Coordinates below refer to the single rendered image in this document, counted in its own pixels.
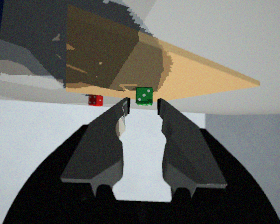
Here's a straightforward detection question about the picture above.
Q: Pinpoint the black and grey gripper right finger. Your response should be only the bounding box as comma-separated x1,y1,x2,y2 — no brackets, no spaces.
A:
157,98,280,224

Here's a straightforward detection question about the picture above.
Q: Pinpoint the red die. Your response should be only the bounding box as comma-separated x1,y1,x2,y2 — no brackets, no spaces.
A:
88,95,103,106

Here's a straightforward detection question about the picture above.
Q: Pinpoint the green die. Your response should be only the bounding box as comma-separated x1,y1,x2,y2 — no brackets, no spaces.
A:
136,87,153,106

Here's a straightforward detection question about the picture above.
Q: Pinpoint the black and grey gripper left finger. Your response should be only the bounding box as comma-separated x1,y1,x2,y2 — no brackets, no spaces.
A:
2,97,130,224

